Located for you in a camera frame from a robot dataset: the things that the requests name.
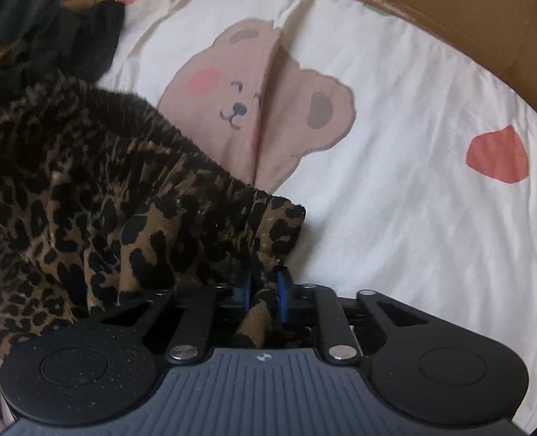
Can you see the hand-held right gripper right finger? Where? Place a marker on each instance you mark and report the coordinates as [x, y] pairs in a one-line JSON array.
[[283, 290]]

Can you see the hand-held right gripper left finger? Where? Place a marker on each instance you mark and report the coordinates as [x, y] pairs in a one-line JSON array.
[[245, 288]]

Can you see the leopard print pants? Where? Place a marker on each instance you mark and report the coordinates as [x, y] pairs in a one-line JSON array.
[[91, 190]]

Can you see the white bear printed blanket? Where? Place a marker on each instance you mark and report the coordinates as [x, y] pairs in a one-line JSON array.
[[386, 100]]

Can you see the black garment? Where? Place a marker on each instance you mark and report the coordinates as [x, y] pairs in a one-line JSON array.
[[82, 36]]

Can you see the brown cardboard sheet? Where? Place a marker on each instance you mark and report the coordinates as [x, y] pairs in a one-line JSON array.
[[477, 9]]

